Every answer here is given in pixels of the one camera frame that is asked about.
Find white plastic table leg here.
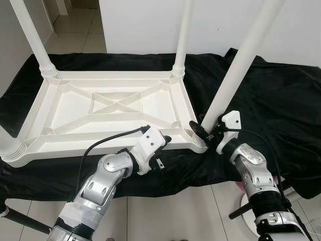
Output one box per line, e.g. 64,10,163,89
172,0,195,77
0,125,27,162
200,0,287,134
9,0,60,80

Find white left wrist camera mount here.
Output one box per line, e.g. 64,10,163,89
131,127,169,175

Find white plastic table top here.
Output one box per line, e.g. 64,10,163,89
3,69,209,169

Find black metal frame bar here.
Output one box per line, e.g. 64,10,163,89
228,198,256,220
0,206,53,235

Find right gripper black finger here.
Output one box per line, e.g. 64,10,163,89
189,120,211,147

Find black nylon cloth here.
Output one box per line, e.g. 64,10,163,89
0,48,321,196

